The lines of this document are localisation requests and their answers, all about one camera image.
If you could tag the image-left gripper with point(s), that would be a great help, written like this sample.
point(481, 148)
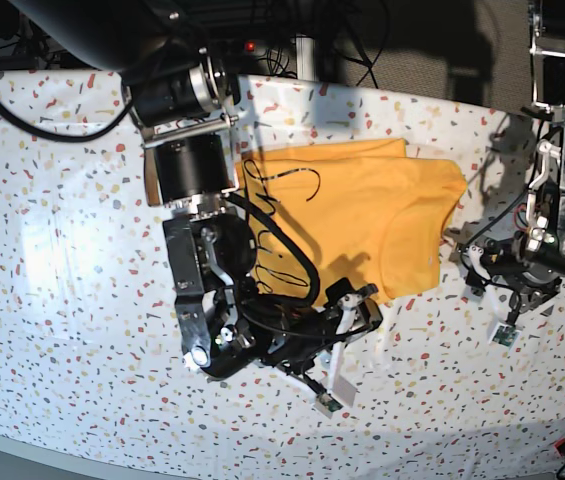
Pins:
point(295, 337)

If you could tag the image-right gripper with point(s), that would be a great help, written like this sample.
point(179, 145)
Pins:
point(533, 283)

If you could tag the yellow T-shirt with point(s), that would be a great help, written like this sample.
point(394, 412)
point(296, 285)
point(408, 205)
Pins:
point(364, 211)

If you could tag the terrazzo patterned tablecloth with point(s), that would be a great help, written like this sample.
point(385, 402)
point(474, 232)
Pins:
point(91, 365)

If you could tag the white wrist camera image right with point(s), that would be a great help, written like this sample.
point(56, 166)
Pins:
point(503, 334)

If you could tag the white metal post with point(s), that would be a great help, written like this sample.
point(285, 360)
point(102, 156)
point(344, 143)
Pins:
point(305, 58)

